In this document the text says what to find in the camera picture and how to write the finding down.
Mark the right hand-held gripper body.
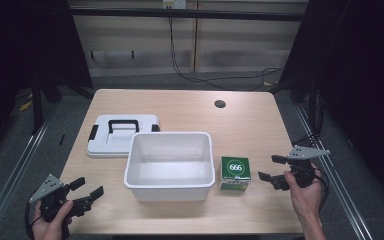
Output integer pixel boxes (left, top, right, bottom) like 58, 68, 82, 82
271, 145, 332, 192

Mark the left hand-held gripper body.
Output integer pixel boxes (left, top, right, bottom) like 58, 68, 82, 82
29, 173, 93, 223

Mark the green and white carton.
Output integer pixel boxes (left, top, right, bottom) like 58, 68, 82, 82
219, 156, 252, 192

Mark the white plastic storage box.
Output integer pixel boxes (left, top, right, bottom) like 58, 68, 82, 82
123, 131, 217, 203

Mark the person's right hand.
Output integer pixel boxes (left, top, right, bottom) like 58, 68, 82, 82
283, 169, 325, 224

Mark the person's left hand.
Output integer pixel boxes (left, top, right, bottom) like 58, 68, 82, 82
31, 199, 75, 240

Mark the black metal stand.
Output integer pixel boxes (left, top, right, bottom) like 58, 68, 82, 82
307, 75, 318, 135
30, 70, 45, 135

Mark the yellow tape strip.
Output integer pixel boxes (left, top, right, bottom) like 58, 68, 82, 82
18, 99, 34, 113

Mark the black curtain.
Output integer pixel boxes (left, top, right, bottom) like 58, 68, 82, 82
278, 0, 384, 204
0, 0, 94, 168

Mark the black horizontal bar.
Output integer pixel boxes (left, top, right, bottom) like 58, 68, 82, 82
69, 7, 305, 23

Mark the right hand-held gripper cable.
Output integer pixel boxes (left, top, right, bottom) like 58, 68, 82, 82
312, 166, 331, 215

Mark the hand-held gripper cable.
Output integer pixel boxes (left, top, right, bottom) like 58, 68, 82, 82
312, 166, 331, 215
24, 199, 45, 240

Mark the left hand-held gripper cable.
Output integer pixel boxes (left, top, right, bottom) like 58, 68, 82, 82
24, 199, 45, 240

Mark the aluminium floor rail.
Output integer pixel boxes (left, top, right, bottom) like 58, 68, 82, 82
0, 99, 62, 240
293, 105, 376, 240

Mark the white lid with black handle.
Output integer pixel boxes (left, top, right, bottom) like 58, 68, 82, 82
86, 114, 161, 159

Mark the long black wall cable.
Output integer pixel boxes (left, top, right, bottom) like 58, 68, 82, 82
168, 16, 285, 92

